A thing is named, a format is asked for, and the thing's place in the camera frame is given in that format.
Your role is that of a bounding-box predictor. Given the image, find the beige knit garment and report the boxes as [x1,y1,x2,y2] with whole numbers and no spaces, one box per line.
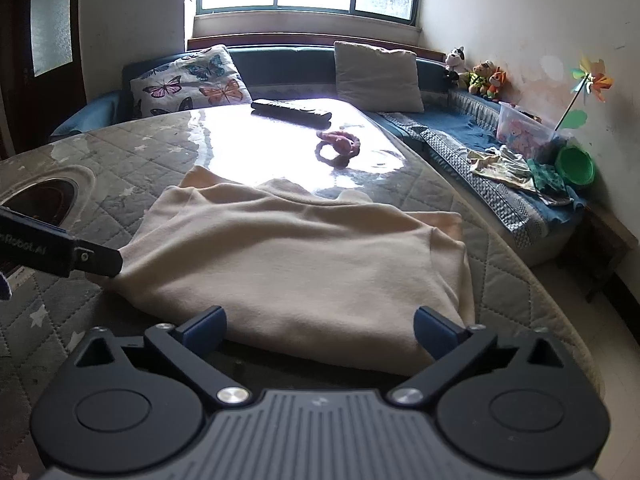
[101,166,475,375]

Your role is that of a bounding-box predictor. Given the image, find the crumpled clothes on sofa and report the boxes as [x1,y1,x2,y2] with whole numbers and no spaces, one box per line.
[466,145,574,207]

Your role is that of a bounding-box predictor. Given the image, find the round induction hotpot cooker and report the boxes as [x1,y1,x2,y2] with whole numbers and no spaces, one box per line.
[1,178,77,226]

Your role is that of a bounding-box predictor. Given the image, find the dark wooden door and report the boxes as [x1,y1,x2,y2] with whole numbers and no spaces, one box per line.
[1,0,87,156]

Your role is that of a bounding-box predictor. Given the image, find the butterfly print pillow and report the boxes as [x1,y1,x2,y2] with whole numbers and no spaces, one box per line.
[130,44,252,118]

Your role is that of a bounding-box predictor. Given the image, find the green plastic bowl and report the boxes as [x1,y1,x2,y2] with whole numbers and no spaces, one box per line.
[554,145,596,188]

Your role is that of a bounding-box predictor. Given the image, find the blue sofa bench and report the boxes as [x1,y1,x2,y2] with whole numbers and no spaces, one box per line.
[48,43,589,266]

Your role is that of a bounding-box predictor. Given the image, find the clear plastic toy box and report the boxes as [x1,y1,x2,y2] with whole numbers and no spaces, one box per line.
[496,102,567,164]

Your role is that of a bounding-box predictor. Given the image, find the black remote control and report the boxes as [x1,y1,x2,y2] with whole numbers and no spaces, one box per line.
[250,99,332,129]

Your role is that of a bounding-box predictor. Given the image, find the orange plush toys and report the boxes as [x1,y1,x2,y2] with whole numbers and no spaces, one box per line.
[468,60,508,102]

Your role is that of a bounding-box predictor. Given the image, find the grey plain cushion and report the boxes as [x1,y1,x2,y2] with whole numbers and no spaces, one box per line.
[334,41,424,113]

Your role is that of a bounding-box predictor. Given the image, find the black white plush toy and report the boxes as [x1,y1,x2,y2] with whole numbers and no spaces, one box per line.
[445,47,471,90]

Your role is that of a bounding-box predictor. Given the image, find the colourful pinwheel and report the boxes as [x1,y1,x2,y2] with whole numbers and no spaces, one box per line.
[554,55,614,131]

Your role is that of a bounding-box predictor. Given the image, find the pink hair tie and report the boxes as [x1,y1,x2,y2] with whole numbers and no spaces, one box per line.
[314,129,362,167]

